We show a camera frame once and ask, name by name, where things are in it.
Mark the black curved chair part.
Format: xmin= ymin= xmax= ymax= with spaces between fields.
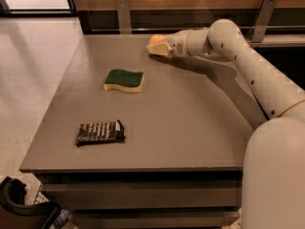
xmin=0 ymin=177 xmax=61 ymax=229

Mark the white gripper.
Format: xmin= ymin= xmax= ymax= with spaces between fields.
xmin=146 ymin=30 xmax=191 ymax=57

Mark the grey drawer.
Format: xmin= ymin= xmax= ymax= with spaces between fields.
xmin=42 ymin=181 xmax=241 ymax=210
xmin=72 ymin=211 xmax=239 ymax=229

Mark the right metal wall bracket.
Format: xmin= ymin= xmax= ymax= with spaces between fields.
xmin=247 ymin=0 xmax=278 ymax=43

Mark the left metal wall bracket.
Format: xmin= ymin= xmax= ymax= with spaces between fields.
xmin=115 ymin=0 xmax=132 ymax=34

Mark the upper grey drawer front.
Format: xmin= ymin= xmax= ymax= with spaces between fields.
xmin=42 ymin=181 xmax=241 ymax=210

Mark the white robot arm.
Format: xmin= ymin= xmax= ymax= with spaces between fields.
xmin=147 ymin=19 xmax=305 ymax=229

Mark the black rxbar chocolate wrapper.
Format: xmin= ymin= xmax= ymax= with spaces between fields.
xmin=75 ymin=120 xmax=125 ymax=147

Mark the orange fruit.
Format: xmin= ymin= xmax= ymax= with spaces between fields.
xmin=150 ymin=34 xmax=167 ymax=45

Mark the lower grey drawer front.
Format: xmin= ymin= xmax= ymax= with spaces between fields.
xmin=72 ymin=211 xmax=239 ymax=229

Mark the green and yellow sponge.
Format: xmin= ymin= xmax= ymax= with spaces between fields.
xmin=104 ymin=69 xmax=144 ymax=94

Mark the metal wall bracket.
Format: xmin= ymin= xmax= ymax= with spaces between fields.
xmin=115 ymin=0 xmax=132 ymax=34
xmin=247 ymin=0 xmax=278 ymax=43

